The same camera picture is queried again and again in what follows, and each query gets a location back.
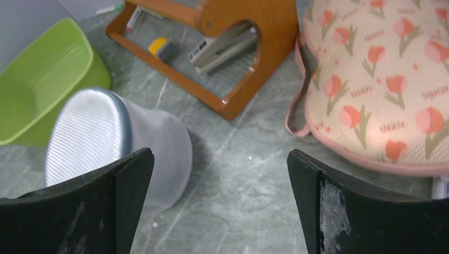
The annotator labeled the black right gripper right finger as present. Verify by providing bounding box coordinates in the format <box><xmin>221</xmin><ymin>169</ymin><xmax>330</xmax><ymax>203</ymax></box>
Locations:
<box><xmin>287</xmin><ymin>149</ymin><xmax>448</xmax><ymax>253</ymax></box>

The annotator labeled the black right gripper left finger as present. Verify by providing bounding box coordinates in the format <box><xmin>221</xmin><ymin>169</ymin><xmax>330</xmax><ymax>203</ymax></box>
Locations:
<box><xmin>1</xmin><ymin>148</ymin><xmax>155</xmax><ymax>253</ymax></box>

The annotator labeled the white mesh laundry bag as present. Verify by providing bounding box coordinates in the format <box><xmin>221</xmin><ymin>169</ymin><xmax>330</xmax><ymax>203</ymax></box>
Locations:
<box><xmin>44</xmin><ymin>88</ymin><xmax>193</xmax><ymax>213</ymax></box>

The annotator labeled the floral pink laundry bag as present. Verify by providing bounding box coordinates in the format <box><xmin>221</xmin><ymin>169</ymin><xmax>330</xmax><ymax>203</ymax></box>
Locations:
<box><xmin>292</xmin><ymin>1</ymin><xmax>448</xmax><ymax>176</ymax></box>

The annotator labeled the green plastic basin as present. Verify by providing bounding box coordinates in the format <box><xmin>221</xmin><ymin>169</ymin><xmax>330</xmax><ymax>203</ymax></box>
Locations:
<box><xmin>1</xmin><ymin>18</ymin><xmax>111</xmax><ymax>147</ymax></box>

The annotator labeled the yellow grey eraser block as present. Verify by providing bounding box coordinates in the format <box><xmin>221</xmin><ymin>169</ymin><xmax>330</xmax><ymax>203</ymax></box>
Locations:
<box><xmin>148</xmin><ymin>37</ymin><xmax>177</xmax><ymax>61</ymax></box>

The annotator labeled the grey stapler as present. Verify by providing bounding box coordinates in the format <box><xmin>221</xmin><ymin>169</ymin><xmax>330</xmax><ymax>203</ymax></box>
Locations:
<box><xmin>188</xmin><ymin>23</ymin><xmax>257</xmax><ymax>75</ymax></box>

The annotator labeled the orange wooden shelf rack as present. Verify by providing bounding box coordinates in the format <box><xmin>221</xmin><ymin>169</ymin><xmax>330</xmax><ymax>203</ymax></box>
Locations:
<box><xmin>105</xmin><ymin>0</ymin><xmax>300</xmax><ymax>121</ymax></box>

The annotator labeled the pink white marker pen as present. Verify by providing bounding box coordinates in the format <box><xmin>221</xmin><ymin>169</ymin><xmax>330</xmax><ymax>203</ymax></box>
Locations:
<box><xmin>125</xmin><ymin>6</ymin><xmax>141</xmax><ymax>32</ymax></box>

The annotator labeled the green white marker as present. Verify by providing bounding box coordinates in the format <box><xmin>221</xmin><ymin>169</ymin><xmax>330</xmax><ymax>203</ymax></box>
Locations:
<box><xmin>96</xmin><ymin>4</ymin><xmax>123</xmax><ymax>15</ymax></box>

